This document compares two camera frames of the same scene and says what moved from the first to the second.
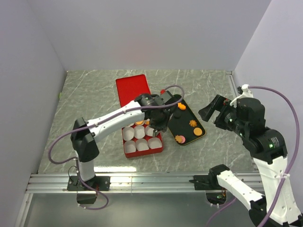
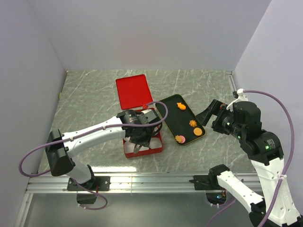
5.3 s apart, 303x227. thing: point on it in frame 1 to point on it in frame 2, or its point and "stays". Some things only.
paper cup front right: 154,143 stays
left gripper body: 161,122 to 143,139
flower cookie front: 178,138 stays
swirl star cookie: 192,123 stays
